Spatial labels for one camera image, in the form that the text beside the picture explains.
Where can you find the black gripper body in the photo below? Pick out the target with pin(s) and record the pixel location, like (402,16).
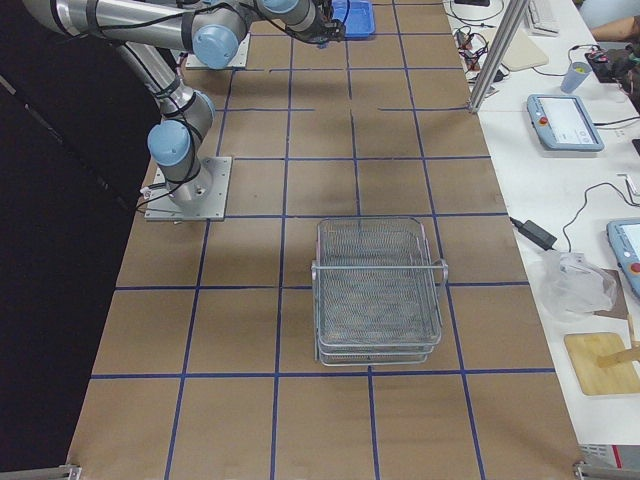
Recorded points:
(325,27)

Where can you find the blue plastic tray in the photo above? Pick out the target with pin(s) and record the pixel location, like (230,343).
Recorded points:
(357,16)

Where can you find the blue teach pendant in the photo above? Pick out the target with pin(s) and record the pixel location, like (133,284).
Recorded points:
(623,238)
(562,123)

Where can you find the blue plastic cup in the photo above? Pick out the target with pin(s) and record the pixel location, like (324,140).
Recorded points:
(576,74)

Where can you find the black power adapter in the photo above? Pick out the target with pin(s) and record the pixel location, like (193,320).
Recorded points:
(536,234)

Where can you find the clear plastic bag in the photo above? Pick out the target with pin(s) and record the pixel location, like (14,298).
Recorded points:
(571,283)

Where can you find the wooden board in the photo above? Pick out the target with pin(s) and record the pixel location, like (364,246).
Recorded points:
(602,363)

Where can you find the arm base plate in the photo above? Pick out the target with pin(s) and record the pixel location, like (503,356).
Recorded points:
(217,53)
(204,198)

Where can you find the aluminium profile post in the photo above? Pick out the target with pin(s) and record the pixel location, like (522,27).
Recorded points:
(506,30)

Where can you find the silver wire mesh shelf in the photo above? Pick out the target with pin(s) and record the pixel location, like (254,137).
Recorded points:
(376,292)

